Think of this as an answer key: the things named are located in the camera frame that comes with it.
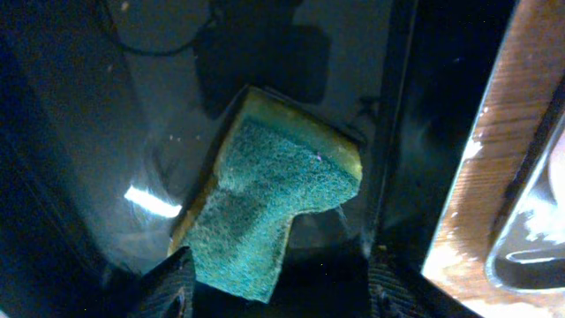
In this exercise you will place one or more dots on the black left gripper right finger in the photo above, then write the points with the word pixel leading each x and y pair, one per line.
pixel 397 291

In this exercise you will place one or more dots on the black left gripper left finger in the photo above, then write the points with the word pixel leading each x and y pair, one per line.
pixel 167 290

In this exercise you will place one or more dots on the green yellow sponge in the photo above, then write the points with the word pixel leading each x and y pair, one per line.
pixel 275 162

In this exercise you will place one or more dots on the black plastic tray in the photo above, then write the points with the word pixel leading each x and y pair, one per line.
pixel 112 113

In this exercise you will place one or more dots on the dark brown serving tray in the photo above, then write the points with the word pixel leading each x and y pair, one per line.
pixel 527 254

